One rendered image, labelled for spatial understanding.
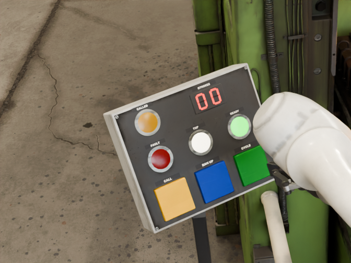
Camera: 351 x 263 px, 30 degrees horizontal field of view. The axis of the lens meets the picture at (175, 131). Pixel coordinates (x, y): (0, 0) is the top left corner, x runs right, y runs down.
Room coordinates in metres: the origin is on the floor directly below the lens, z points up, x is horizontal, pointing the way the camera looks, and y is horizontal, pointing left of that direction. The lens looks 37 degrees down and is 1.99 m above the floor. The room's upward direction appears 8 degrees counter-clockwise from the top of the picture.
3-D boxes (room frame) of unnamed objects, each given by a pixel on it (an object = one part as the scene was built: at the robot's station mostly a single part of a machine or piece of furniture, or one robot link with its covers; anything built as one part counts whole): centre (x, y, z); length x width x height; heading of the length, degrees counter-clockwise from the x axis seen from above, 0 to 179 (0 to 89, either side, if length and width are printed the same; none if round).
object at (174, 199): (1.06, 0.02, 1.01); 0.07 x 0.05 x 0.07; 112
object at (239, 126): (1.18, -0.15, 1.09); 0.05 x 0.03 x 0.04; 87
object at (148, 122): (1.15, 0.06, 1.16); 0.05 x 0.03 x 0.04; 87
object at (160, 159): (1.11, 0.04, 1.09); 0.05 x 0.03 x 0.04; 87
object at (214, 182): (1.10, -0.07, 1.01); 0.07 x 0.05 x 0.07; 112
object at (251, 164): (1.14, -0.16, 1.01); 0.07 x 0.05 x 0.07; 112
